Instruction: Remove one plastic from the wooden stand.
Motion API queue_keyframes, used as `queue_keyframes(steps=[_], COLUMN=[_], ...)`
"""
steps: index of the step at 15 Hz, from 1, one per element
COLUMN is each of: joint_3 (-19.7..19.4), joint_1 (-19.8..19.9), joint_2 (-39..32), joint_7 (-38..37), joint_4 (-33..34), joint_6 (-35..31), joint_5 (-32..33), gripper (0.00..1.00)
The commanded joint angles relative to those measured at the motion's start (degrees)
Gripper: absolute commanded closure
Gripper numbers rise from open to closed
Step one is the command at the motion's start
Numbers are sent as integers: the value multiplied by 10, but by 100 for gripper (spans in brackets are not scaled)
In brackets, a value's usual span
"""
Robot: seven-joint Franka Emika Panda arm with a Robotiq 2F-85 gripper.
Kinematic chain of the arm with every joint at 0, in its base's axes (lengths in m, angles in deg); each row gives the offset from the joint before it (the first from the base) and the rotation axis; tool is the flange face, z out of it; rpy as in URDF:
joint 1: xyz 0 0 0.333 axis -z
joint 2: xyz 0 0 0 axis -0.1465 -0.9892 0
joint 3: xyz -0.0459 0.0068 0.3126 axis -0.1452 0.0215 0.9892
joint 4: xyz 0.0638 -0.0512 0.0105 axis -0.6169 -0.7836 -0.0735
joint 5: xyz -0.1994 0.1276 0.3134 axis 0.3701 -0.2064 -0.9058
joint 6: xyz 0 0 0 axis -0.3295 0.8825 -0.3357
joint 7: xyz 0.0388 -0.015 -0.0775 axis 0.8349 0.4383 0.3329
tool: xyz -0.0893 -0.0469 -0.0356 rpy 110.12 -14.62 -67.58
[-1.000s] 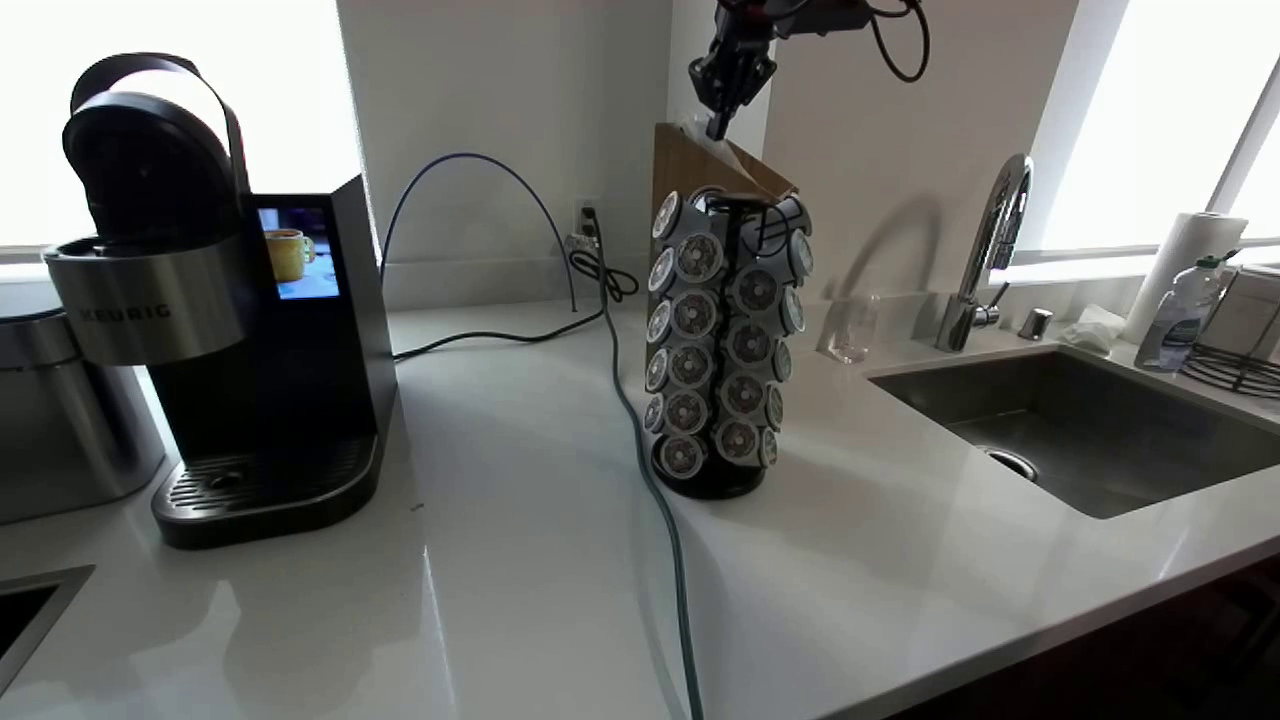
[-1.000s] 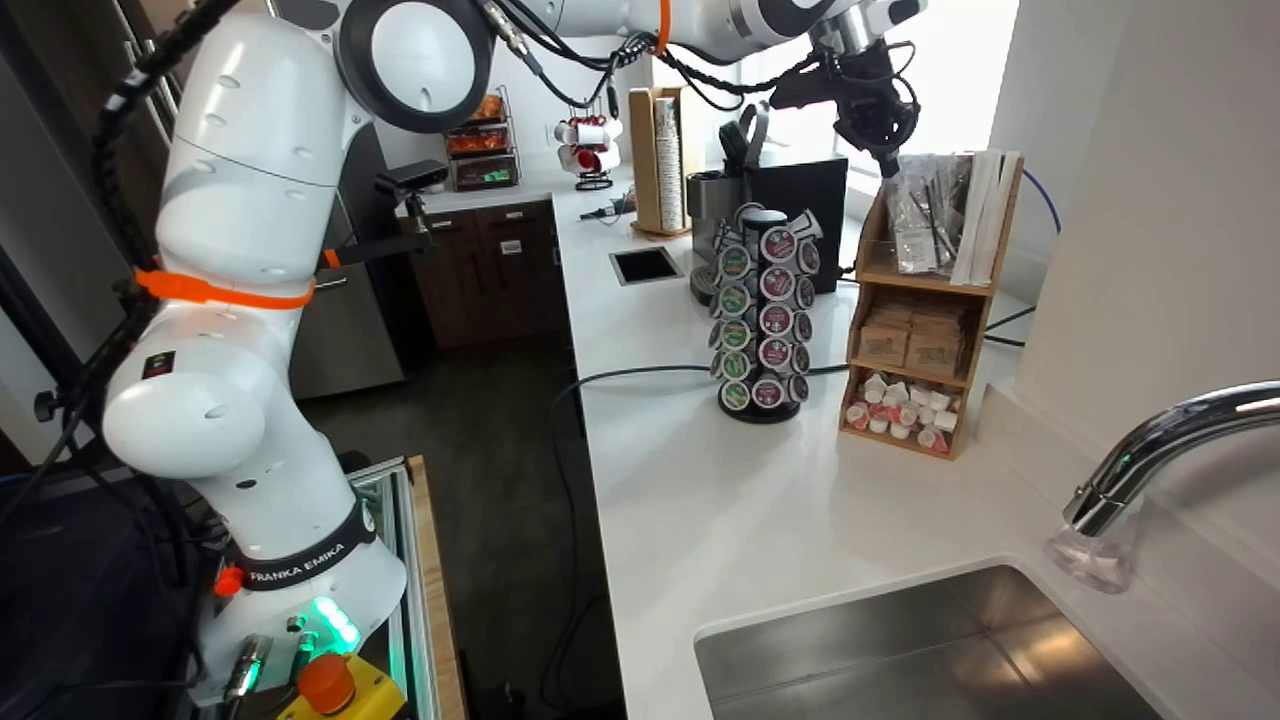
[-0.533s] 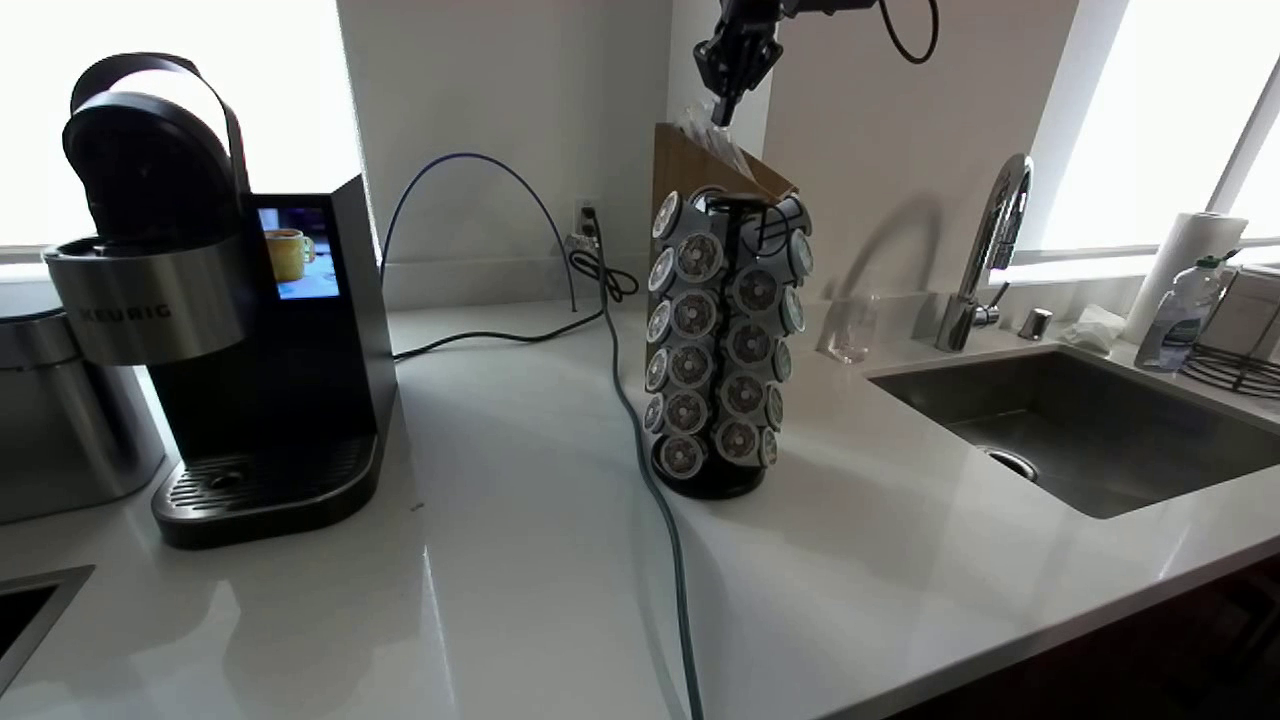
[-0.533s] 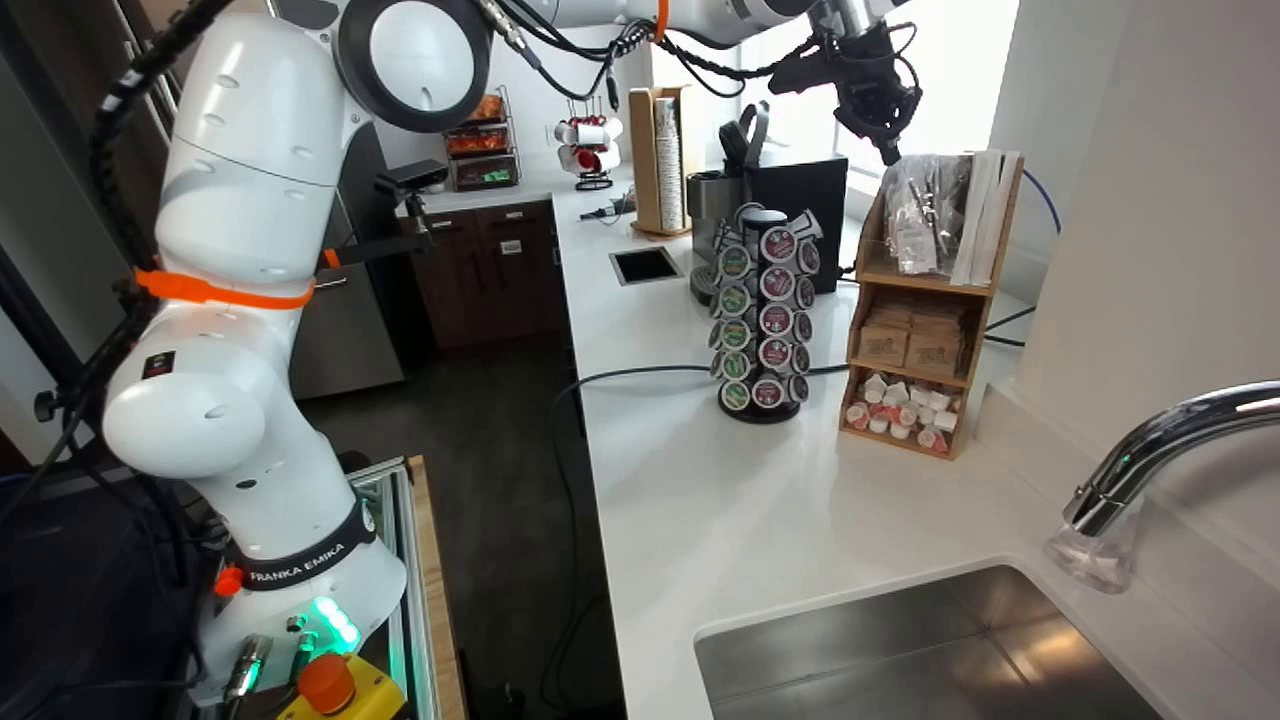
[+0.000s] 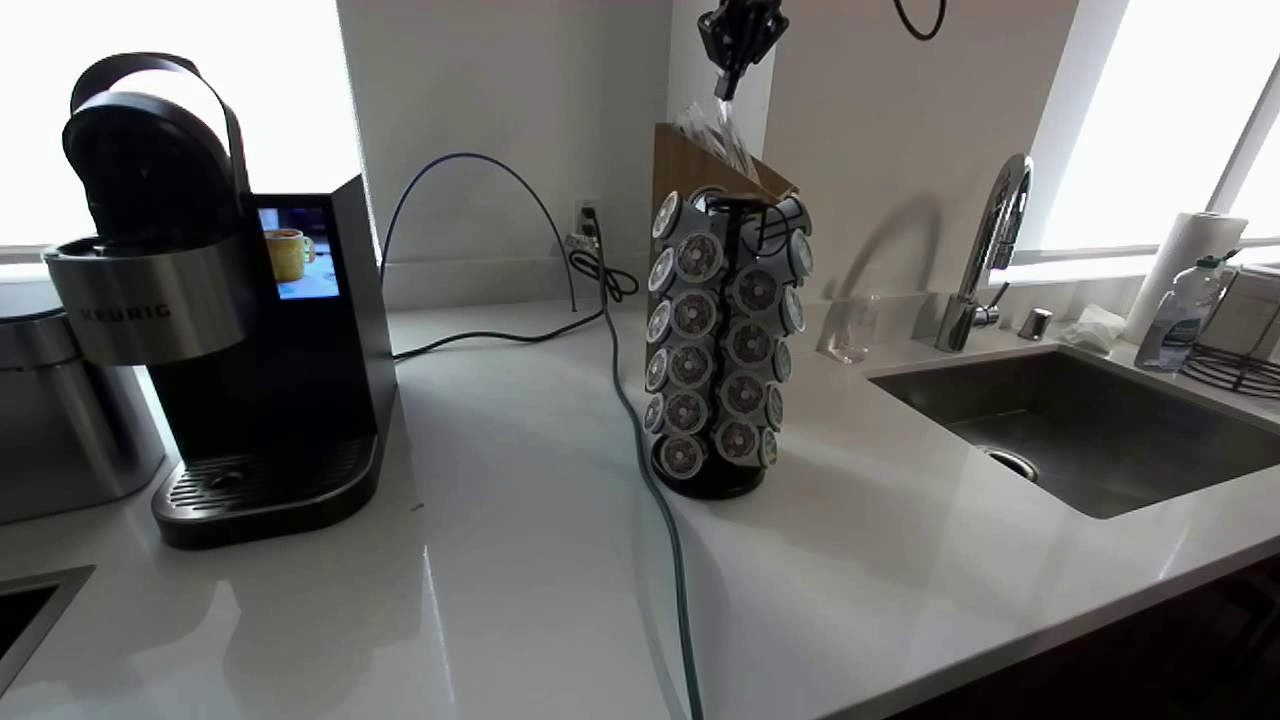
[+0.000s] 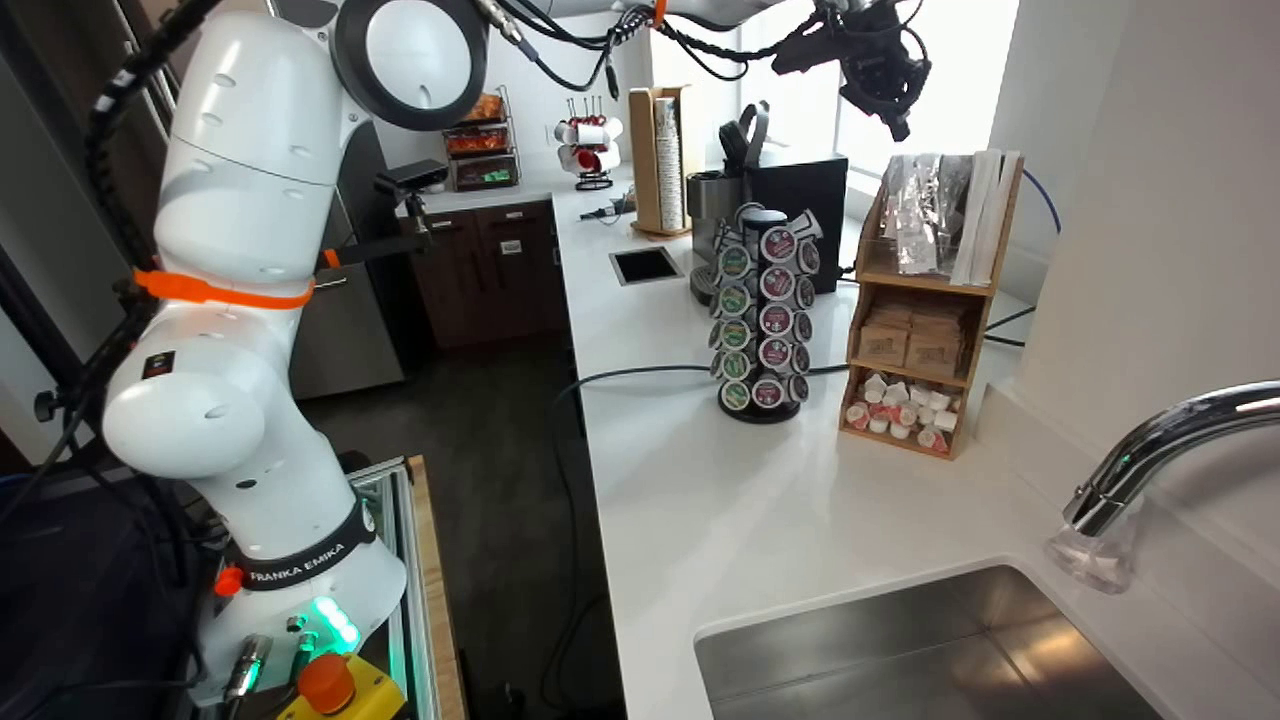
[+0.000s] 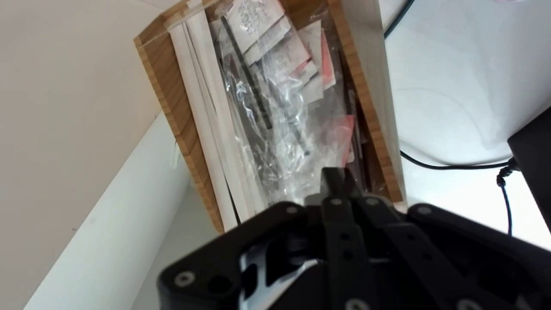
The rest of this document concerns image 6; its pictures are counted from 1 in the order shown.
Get coffee pod carousel rack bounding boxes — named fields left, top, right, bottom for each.
left=710, top=199, right=830, bottom=426

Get dark brown cabinet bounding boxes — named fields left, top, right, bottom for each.
left=413, top=196, right=571, bottom=354

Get red kitchen appliance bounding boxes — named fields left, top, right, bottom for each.
left=554, top=111, right=628, bottom=192

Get black counter cable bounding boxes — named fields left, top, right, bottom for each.
left=536, top=354, right=858, bottom=711

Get black Keurig coffee machine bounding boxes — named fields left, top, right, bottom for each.
left=688, top=98, right=852, bottom=303

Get yellow emergency stop button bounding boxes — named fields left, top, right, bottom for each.
left=276, top=650, right=413, bottom=720

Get blue cable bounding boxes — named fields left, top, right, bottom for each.
left=1016, top=163, right=1070, bottom=352

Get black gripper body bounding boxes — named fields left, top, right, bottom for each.
left=830, top=0, right=932, bottom=98

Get orange shelf items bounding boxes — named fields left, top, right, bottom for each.
left=444, top=93, right=519, bottom=192

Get brown sugar packet boxes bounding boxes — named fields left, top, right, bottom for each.
left=858, top=296, right=971, bottom=383

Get black hanging arm cables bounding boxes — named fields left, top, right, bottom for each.
left=492, top=0, right=834, bottom=88

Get wooden edged robot table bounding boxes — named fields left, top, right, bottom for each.
left=346, top=452, right=472, bottom=720

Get black corrugated robot hose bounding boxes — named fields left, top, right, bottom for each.
left=0, top=0, right=225, bottom=535

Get stainless steel sink basin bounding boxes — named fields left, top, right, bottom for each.
left=694, top=565, right=1164, bottom=720

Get clear plastic packets bundle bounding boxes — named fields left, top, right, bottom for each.
left=878, top=151, right=984, bottom=275

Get chrome sink faucet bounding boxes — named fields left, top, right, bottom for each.
left=1059, top=377, right=1280, bottom=535

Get creamer cups row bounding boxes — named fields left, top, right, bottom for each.
left=843, top=372, right=966, bottom=457

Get wooden condiment stand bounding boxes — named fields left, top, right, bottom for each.
left=837, top=148, right=1028, bottom=459

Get paper cup stack holder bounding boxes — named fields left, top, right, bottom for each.
left=626, top=84, right=698, bottom=240

